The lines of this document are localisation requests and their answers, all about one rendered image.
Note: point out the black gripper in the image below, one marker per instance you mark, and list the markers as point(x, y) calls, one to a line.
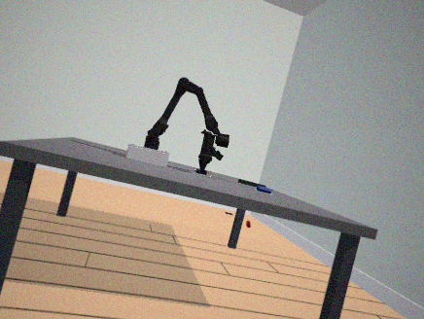
point(205, 156)

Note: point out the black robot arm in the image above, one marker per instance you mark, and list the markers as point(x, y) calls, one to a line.
point(222, 140)

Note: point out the black cylindrical battery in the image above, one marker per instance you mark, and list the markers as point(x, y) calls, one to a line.
point(204, 173)

